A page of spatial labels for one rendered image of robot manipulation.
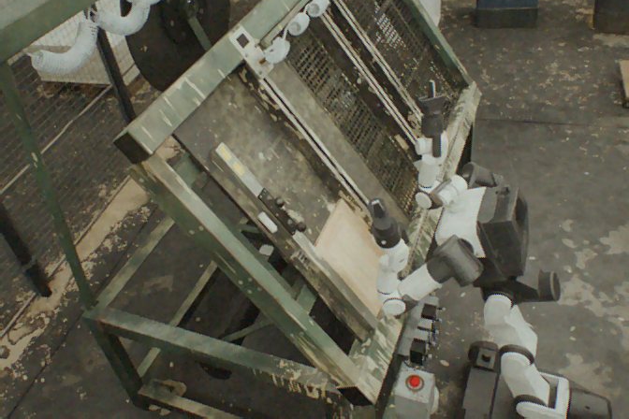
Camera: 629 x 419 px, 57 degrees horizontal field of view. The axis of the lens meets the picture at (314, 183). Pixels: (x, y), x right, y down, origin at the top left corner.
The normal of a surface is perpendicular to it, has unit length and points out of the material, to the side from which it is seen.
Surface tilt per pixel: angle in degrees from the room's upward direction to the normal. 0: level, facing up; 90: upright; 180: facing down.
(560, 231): 0
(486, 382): 0
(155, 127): 56
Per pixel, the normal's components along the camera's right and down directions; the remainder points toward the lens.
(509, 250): -0.37, 0.62
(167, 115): 0.70, -0.29
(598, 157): -0.11, -0.77
